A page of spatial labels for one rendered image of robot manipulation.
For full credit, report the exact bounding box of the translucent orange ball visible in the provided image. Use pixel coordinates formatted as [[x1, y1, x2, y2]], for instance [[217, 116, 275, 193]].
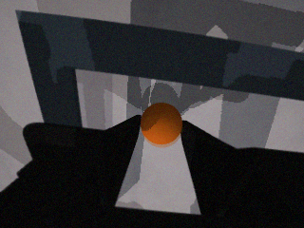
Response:
[[142, 124, 183, 148]]

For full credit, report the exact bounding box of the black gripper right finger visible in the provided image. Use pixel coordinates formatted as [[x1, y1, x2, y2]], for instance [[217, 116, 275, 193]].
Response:
[[181, 121, 304, 216]]

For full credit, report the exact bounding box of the clear low corner wall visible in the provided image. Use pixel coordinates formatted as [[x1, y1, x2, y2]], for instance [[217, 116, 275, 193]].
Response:
[[75, 69, 113, 130]]

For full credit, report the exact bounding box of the brown ball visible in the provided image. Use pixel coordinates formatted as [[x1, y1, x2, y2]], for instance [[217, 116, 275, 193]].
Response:
[[141, 103, 182, 131]]

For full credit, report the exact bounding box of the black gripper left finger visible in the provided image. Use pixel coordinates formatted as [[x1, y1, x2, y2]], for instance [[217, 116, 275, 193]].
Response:
[[23, 115, 142, 206]]

